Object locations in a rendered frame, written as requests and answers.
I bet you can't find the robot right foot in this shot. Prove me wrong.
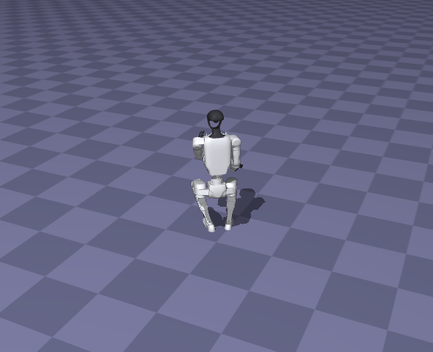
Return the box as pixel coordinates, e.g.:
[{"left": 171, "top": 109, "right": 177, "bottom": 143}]
[{"left": 225, "top": 219, "right": 233, "bottom": 230}]

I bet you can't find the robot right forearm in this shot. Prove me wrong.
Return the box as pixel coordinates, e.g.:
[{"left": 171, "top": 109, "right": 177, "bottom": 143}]
[{"left": 230, "top": 159, "right": 241, "bottom": 172}]

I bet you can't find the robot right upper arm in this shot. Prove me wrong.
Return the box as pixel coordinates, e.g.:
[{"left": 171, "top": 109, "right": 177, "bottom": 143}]
[{"left": 229, "top": 135, "right": 241, "bottom": 166}]

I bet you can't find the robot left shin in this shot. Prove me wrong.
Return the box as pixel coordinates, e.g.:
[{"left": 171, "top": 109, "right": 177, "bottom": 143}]
[{"left": 192, "top": 190, "right": 212, "bottom": 225}]

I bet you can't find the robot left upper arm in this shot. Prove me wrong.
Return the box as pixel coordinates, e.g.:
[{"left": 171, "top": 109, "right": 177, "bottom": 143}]
[{"left": 192, "top": 137, "right": 204, "bottom": 160}]

